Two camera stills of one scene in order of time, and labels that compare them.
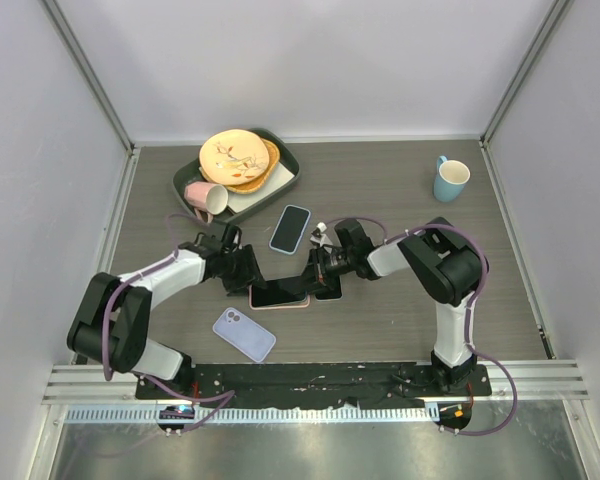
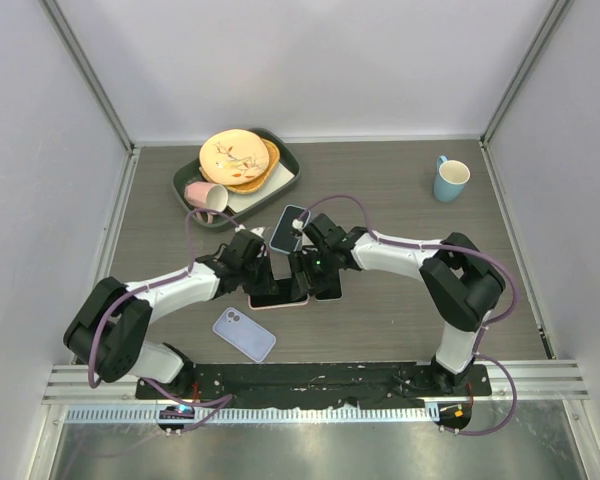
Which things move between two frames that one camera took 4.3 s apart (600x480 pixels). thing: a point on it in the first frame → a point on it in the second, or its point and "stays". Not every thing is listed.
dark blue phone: x=290 y=229 stays
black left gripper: x=251 y=273 → x=267 y=284
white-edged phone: x=334 y=293 stays
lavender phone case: x=244 y=334 stays
